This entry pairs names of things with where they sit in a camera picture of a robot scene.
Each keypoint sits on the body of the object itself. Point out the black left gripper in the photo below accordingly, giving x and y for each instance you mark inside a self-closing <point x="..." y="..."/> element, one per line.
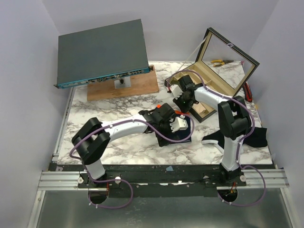
<point x="162" y="141"/>

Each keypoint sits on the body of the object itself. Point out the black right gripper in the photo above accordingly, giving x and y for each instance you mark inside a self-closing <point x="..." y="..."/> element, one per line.
<point x="180" y="102"/>

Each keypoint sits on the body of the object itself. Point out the navy orange underwear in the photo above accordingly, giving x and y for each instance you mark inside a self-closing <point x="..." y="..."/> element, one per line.
<point x="182" y="135"/>

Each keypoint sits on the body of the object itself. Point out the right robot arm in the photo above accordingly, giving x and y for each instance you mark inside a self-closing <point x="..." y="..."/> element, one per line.
<point x="235" y="121"/>

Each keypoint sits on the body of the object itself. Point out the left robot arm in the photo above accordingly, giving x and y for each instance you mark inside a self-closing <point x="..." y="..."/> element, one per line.
<point x="91" y="141"/>

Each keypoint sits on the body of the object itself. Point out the cream rolled underwear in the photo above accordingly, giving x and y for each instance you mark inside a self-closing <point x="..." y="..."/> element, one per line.
<point x="200" y="109"/>

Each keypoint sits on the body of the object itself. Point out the black white underwear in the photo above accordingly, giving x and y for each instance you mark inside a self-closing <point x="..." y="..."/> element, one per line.
<point x="256" y="140"/>

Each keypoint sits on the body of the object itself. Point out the wooden board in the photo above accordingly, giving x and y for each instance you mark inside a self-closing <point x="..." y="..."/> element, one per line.
<point x="141" y="84"/>

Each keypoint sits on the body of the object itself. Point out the black compartment organizer box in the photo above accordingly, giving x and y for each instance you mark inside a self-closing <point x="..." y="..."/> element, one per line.
<point x="227" y="79"/>

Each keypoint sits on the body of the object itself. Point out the red black utility knife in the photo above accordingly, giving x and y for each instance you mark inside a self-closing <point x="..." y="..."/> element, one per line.
<point x="247" y="92"/>

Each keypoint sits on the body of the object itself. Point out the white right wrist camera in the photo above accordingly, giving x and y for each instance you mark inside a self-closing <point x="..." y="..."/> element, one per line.
<point x="176" y="91"/>

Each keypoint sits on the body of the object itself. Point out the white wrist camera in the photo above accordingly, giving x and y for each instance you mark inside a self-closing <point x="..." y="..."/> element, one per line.
<point x="176" y="91"/>
<point x="178" y="124"/>

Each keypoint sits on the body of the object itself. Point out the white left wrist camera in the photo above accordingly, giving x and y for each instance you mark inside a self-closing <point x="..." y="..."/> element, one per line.
<point x="178" y="124"/>

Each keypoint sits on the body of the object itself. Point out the yellow handled pliers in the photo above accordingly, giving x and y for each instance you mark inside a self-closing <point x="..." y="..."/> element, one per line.
<point x="219" y="63"/>

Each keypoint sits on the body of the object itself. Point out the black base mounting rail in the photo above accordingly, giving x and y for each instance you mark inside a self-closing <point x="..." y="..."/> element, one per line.
<point x="151" y="181"/>

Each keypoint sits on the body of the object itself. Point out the metal switch stand bracket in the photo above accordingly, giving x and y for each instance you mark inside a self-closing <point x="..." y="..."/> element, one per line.
<point x="124" y="82"/>

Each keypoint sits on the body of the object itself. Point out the grey network switch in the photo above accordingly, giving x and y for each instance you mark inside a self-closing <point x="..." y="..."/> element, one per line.
<point x="106" y="53"/>

